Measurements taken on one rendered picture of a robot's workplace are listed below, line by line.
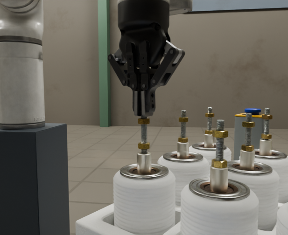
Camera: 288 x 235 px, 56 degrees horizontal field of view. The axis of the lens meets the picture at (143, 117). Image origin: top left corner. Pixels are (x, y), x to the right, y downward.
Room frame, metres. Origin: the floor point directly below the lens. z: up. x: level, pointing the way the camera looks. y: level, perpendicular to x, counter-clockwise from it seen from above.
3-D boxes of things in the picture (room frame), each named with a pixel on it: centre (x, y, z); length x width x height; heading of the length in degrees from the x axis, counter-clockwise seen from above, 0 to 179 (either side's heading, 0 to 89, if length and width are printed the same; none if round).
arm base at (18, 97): (0.58, 0.26, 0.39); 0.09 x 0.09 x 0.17; 82
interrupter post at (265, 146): (0.53, -0.24, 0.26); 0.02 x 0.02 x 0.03
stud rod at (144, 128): (0.41, 0.00, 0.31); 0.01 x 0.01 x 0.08
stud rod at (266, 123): (0.53, -0.24, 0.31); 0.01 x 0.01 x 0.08
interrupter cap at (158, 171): (0.41, 0.00, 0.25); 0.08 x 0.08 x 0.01
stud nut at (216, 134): (0.34, -0.10, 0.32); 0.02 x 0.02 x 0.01; 63
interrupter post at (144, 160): (0.41, 0.00, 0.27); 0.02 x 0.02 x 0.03
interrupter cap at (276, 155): (0.53, -0.24, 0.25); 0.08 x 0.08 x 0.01
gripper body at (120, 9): (0.41, 0.00, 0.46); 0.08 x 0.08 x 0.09
